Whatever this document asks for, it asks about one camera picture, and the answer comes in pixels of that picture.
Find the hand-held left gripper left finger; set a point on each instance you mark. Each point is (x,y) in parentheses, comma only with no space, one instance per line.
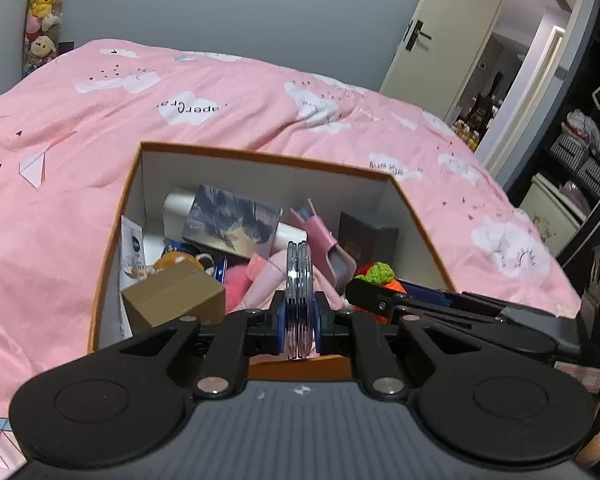
(278,322)

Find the small brown cardboard box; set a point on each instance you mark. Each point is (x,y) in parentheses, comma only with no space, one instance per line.
(175,295)

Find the white cream packet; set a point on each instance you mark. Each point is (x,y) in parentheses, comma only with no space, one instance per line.
(132,255)

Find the grey woven storage basket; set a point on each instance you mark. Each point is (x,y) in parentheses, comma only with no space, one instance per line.
(570,152)
(594,176)

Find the glossy picture card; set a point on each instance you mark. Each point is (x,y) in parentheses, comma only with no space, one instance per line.
(230,220)

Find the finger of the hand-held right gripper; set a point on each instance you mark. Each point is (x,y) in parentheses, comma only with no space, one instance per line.
(430,292)
(380,301)

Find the white rectangular box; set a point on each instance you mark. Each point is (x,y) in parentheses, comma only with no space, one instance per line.
(176,210)

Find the orange cardboard box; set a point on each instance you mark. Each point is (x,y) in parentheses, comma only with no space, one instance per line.
(280,180)

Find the white cabinet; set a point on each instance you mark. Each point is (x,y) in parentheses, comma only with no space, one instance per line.
(545,205)

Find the blue printed packet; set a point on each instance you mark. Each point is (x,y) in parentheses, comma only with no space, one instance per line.
(221,269)

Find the cream door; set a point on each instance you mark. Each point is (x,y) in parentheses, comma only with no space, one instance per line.
(460,10)

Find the pink printed blanket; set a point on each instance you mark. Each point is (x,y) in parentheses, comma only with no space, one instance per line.
(80,135)

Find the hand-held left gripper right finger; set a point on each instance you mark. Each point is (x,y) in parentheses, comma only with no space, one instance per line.
(321,322)

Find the small orange plush toy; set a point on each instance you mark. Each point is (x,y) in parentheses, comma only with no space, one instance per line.
(175,262)

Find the dark rectangular case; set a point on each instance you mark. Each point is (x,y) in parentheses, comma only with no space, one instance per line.
(367,240)

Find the clear round disc stack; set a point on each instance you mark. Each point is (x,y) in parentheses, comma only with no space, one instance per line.
(298,300)

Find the pink printed card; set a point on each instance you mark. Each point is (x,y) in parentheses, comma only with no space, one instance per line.
(580,377)

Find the dark blue round tin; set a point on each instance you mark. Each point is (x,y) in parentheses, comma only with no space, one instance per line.
(180,247)

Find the white plastic bag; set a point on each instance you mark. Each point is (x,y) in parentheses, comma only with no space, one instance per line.
(584,127)

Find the orange crochet fruit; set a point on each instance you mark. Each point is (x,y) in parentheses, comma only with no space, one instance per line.
(380,272)

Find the pink leather card holder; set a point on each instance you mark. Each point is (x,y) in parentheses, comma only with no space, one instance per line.
(325,240)

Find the row of small bottles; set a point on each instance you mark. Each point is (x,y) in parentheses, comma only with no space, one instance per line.
(465,132)

